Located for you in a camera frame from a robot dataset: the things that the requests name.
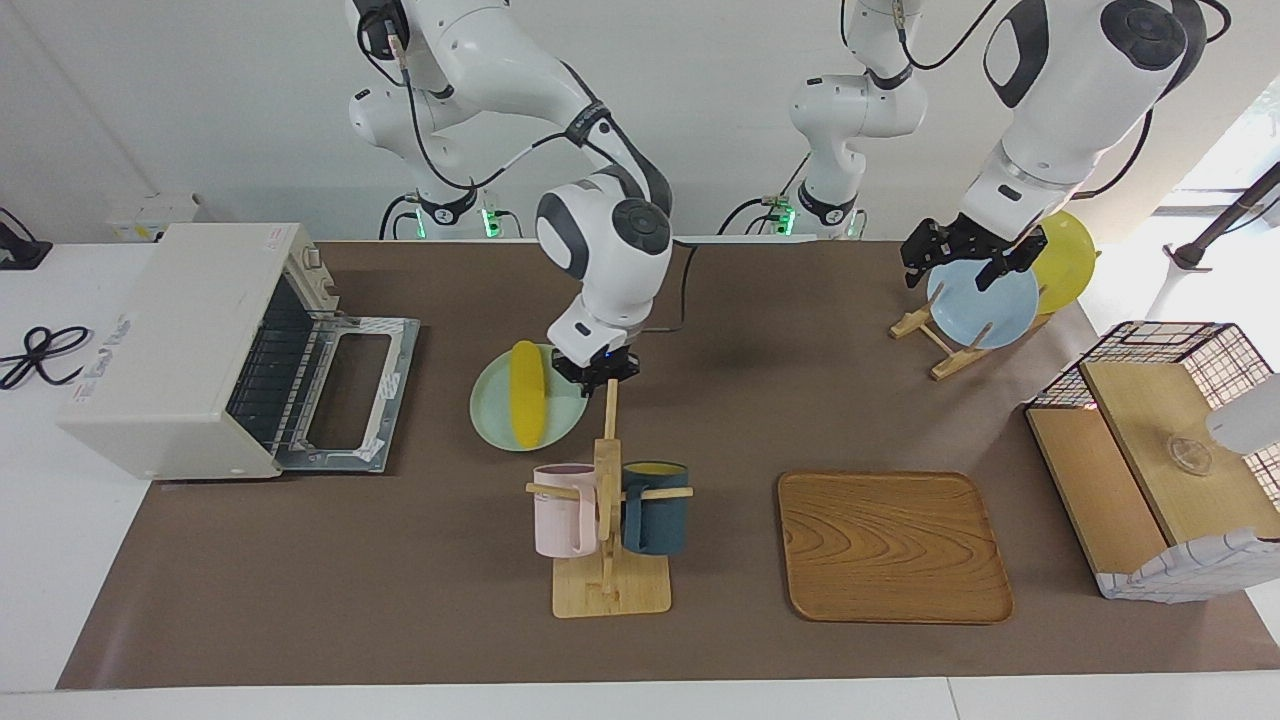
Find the black desk device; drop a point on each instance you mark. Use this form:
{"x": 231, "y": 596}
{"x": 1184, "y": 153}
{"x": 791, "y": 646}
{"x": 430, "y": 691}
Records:
{"x": 20, "y": 250}

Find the white checked cloth liner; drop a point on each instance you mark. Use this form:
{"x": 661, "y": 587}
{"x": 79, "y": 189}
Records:
{"x": 1180, "y": 575}

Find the white socket box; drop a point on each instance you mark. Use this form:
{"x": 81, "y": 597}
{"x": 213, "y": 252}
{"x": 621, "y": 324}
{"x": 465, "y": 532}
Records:
{"x": 150, "y": 215}

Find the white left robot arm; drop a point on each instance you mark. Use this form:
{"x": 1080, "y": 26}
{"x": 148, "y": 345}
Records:
{"x": 1080, "y": 90}

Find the yellow plate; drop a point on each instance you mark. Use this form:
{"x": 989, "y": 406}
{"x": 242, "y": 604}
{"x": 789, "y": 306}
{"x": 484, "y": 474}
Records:
{"x": 1068, "y": 265}

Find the brown table mat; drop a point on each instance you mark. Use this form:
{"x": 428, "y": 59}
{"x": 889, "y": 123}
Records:
{"x": 400, "y": 580}

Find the brown wooden tray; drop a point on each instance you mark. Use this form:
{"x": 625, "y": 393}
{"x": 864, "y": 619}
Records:
{"x": 895, "y": 545}

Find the dark teal mug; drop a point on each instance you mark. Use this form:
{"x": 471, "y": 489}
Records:
{"x": 655, "y": 520}

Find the yellow corn cob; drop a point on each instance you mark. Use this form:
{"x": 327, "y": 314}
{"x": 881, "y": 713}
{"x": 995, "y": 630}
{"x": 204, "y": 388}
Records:
{"x": 528, "y": 395}

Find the pink mug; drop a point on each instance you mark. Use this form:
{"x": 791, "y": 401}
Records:
{"x": 562, "y": 515}

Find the pale green plate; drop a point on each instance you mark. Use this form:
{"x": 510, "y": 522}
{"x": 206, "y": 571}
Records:
{"x": 492, "y": 410}

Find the glass oven door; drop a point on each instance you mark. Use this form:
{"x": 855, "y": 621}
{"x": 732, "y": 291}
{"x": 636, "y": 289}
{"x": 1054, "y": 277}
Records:
{"x": 395, "y": 380}

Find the wooden plate rack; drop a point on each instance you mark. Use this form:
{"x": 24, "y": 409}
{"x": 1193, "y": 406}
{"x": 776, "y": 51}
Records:
{"x": 915, "y": 322}

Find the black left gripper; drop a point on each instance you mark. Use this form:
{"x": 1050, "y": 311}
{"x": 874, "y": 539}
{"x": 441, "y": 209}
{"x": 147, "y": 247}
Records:
{"x": 975, "y": 238}

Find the wooden mug rack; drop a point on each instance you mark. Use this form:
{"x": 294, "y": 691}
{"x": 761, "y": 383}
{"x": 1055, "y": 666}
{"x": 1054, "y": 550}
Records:
{"x": 610, "y": 590}

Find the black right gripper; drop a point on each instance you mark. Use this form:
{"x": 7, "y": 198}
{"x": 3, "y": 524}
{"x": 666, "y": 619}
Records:
{"x": 592, "y": 362}

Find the beige toaster oven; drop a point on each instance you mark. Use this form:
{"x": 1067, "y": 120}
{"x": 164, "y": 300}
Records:
{"x": 170, "y": 340}

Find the black tripod pole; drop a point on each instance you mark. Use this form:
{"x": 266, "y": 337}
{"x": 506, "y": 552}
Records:
{"x": 1225, "y": 220}

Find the small clear glass dish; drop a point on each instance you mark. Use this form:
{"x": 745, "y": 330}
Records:
{"x": 1188, "y": 455}

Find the light blue plate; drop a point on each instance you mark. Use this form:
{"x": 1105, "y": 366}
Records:
{"x": 985, "y": 310}

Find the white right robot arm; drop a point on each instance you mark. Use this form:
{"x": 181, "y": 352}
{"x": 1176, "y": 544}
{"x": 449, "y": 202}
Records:
{"x": 610, "y": 250}

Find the white rounded blurred object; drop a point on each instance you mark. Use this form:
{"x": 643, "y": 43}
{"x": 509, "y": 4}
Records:
{"x": 1250, "y": 415}

